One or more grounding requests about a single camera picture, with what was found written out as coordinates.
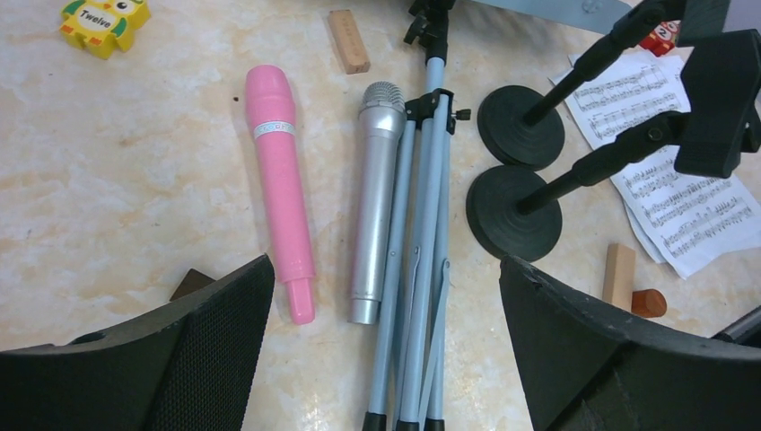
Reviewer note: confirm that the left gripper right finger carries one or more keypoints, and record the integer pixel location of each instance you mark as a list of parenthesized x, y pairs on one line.
[(586, 365)]

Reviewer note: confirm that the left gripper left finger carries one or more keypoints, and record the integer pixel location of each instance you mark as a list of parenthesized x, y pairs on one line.
[(187, 365)]

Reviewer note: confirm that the black stand of pink microphone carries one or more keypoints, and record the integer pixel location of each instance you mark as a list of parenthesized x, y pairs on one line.
[(512, 211)]

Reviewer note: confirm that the light blue music stand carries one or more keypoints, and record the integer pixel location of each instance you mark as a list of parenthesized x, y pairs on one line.
[(406, 391)]

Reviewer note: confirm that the black round microphone stand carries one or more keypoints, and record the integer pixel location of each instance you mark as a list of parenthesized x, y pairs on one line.
[(520, 126)]

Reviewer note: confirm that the pink microphone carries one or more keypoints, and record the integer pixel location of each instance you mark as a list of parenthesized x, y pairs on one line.
[(271, 115)]

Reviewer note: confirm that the grey microphone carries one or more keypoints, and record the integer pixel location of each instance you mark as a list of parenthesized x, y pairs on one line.
[(382, 118)]

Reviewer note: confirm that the dark brown wooden block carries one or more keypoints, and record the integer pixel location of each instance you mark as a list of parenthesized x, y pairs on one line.
[(193, 281)]

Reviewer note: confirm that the brown wooden cylinder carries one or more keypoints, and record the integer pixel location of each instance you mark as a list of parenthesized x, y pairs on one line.
[(649, 303)]

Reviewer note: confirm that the wooden block near stand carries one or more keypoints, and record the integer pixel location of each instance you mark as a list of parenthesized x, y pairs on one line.
[(618, 286)]

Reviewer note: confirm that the red owl toy block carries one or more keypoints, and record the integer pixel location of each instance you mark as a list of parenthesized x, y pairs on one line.
[(662, 39)]

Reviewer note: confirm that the yellow owl toy block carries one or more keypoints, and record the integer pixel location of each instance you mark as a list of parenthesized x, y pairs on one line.
[(103, 26)]

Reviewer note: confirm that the small wooden block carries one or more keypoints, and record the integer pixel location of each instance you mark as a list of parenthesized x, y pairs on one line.
[(350, 47)]

